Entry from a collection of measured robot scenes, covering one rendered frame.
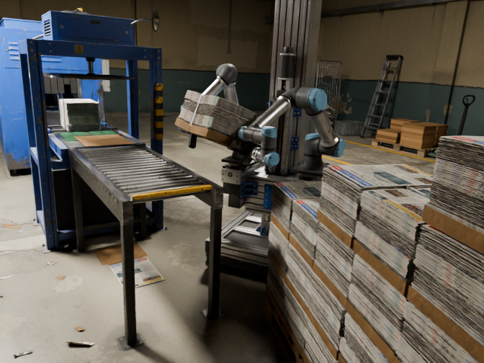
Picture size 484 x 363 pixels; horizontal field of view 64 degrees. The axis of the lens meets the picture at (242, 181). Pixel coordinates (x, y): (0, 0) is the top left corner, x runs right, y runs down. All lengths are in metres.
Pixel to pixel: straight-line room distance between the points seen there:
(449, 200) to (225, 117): 1.36
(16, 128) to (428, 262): 4.96
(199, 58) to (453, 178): 11.05
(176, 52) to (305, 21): 8.98
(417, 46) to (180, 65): 6.10
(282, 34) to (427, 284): 2.00
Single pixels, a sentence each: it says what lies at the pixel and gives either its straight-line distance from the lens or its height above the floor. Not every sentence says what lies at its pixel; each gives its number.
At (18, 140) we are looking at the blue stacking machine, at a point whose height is 0.46.
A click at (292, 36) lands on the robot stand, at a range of 2.73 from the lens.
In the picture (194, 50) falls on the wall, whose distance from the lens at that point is 11.79.
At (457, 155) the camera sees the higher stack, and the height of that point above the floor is 1.26.
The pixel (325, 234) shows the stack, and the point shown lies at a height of 0.80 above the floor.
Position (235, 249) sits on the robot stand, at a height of 0.21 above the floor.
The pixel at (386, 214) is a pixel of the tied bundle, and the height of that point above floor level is 1.03.
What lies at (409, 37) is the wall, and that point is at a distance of 9.62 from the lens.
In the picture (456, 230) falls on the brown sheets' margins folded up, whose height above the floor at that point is 1.09.
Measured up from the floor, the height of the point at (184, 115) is 1.14.
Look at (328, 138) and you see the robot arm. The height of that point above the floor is 1.05.
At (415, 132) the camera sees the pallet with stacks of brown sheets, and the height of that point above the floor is 0.44.
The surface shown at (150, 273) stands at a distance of 2.90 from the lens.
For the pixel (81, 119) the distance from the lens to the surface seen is 3.92.
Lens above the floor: 1.42
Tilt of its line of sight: 16 degrees down
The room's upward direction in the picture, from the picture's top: 3 degrees clockwise
